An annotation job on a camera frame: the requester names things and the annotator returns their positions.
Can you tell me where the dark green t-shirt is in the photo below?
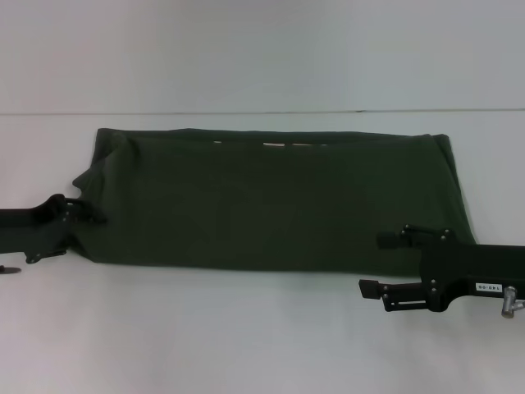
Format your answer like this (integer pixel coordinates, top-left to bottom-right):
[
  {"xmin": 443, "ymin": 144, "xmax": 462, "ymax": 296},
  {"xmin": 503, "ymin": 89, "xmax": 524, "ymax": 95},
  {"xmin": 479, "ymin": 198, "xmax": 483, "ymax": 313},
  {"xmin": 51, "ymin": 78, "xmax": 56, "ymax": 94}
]
[{"xmin": 71, "ymin": 126, "xmax": 477, "ymax": 275}]

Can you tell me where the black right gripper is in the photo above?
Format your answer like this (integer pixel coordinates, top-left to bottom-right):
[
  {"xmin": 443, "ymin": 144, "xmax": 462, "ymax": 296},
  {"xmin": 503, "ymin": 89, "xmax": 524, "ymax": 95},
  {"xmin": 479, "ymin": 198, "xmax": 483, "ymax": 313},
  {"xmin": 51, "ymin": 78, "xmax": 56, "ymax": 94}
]
[{"xmin": 358, "ymin": 223, "xmax": 525, "ymax": 315}]

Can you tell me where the silver right cable connector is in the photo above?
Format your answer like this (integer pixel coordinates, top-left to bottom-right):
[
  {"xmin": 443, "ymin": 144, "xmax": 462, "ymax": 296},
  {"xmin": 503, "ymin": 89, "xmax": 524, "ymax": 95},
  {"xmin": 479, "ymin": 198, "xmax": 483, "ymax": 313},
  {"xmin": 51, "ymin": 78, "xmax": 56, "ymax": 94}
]
[{"xmin": 499, "ymin": 286, "xmax": 525, "ymax": 319}]

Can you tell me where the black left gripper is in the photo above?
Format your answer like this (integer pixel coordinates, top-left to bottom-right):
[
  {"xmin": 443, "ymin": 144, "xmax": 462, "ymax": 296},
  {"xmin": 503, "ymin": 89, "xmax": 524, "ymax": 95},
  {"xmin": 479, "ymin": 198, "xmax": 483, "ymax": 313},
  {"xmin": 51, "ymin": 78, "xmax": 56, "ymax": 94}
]
[{"xmin": 0, "ymin": 193, "xmax": 108, "ymax": 231}]

